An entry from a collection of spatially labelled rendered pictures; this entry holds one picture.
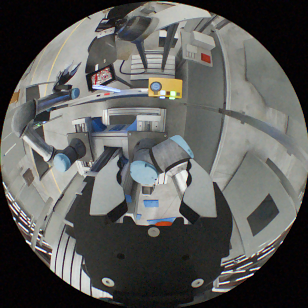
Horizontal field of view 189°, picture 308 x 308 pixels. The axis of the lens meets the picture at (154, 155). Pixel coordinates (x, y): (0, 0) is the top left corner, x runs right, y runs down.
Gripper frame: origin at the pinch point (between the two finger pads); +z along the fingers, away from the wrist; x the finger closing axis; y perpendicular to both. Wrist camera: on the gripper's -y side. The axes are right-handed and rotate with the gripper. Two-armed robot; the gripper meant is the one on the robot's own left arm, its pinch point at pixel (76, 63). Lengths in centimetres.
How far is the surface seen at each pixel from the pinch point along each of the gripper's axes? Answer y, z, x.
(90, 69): -10.5, 2.3, 3.7
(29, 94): 138, -116, 22
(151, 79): -35.2, 19.6, 13.0
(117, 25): 5.6, 28.8, 1.5
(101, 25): 8.6, 23.5, -4.8
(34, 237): -17, -639, -242
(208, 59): -34, 68, 35
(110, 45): -9.6, 17.1, 0.8
